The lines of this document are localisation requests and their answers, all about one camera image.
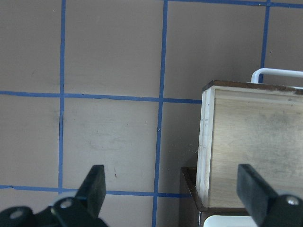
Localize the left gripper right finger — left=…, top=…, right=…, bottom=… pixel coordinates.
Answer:
left=237, top=164, right=303, bottom=227

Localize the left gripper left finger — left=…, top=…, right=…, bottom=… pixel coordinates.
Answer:
left=0, top=165, right=107, bottom=227

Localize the wooden drawer with white handle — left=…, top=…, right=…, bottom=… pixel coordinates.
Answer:
left=196, top=68, right=303, bottom=208

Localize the white plastic tray box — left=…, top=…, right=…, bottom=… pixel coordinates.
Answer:
left=203, top=215, right=257, bottom=227

